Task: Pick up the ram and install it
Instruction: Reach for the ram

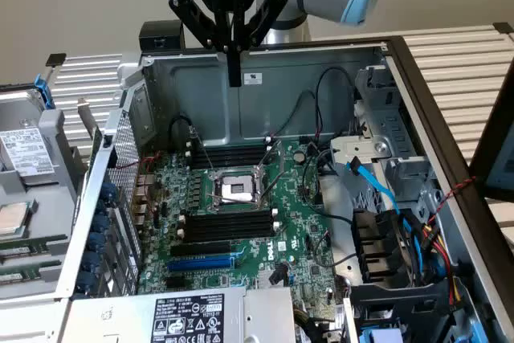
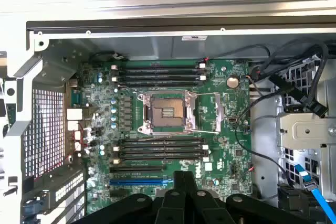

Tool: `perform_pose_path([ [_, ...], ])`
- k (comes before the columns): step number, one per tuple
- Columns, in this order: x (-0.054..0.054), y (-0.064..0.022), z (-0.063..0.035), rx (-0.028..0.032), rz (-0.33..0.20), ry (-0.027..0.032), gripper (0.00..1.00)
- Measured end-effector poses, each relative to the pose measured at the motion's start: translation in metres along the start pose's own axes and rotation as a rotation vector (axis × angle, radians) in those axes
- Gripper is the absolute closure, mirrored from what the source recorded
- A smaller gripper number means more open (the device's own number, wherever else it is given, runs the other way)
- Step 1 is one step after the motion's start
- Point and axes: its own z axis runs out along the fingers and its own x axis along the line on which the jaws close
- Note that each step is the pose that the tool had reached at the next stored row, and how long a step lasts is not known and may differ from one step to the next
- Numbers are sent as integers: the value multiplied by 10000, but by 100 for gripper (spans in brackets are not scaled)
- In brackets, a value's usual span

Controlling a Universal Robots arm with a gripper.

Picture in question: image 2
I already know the short looped black wire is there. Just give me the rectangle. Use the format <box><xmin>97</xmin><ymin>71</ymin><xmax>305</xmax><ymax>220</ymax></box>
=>
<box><xmin>88</xmin><ymin>50</ymin><xmax>130</xmax><ymax>61</ymax></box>

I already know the long curved black wire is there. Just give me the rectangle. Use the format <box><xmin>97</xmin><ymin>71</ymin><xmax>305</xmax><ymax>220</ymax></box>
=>
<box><xmin>234</xmin><ymin>93</ymin><xmax>290</xmax><ymax>180</ymax></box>

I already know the blue disk wire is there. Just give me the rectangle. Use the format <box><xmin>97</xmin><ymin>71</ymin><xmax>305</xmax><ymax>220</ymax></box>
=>
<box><xmin>293</xmin><ymin>165</ymin><xmax>336</xmax><ymax>224</ymax></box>

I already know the round coin battery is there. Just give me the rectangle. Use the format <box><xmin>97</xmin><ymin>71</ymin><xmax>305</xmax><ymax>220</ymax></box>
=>
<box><xmin>226</xmin><ymin>76</ymin><xmax>240</xmax><ymax>89</ymax></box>

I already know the metal disk bay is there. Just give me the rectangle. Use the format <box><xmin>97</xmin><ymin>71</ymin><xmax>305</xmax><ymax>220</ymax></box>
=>
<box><xmin>275</xmin><ymin>58</ymin><xmax>336</xmax><ymax>209</ymax></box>

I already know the CPU socket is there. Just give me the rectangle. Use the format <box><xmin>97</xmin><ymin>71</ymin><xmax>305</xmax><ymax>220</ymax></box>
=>
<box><xmin>138</xmin><ymin>90</ymin><xmax>197</xmax><ymax>134</ymax></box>

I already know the thin metal locking lever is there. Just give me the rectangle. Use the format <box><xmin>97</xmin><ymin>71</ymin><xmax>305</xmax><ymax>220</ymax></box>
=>
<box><xmin>117</xmin><ymin>84</ymin><xmax>144</xmax><ymax>96</ymax></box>
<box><xmin>138</xmin><ymin>131</ymin><xmax>186</xmax><ymax>142</ymax></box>

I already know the blue expansion slot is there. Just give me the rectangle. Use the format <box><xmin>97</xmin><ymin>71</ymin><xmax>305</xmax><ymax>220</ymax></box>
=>
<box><xmin>109</xmin><ymin>178</ymin><xmax>174</xmax><ymax>187</ymax></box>

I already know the flat black disk connector cable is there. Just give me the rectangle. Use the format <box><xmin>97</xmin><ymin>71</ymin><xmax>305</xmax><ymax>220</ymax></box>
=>
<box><xmin>269</xmin><ymin>73</ymin><xmax>329</xmax><ymax>118</ymax></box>

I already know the black wire with red plug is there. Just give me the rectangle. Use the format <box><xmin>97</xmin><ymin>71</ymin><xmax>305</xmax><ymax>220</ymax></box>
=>
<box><xmin>245</xmin><ymin>65</ymin><xmax>265</xmax><ymax>98</ymax></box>

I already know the grey metal PC case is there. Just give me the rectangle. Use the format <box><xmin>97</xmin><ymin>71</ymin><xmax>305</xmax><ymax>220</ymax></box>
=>
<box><xmin>0</xmin><ymin>19</ymin><xmax>336</xmax><ymax>224</ymax></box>

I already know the long black expansion slot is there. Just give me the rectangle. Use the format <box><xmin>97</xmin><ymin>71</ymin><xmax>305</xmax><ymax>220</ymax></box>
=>
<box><xmin>109</xmin><ymin>165</ymin><xmax>165</xmax><ymax>174</ymax></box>

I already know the silver socket cover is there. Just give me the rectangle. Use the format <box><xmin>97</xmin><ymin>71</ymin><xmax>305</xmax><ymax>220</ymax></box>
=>
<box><xmin>184</xmin><ymin>90</ymin><xmax>224</xmax><ymax>134</ymax></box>

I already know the green motherboard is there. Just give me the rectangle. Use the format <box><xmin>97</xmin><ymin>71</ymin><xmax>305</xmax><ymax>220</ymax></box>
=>
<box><xmin>81</xmin><ymin>58</ymin><xmax>254</xmax><ymax>214</ymax></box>

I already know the thick black power cable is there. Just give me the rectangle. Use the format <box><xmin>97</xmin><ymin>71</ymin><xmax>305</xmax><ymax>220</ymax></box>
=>
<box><xmin>258</xmin><ymin>39</ymin><xmax>330</xmax><ymax>108</ymax></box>

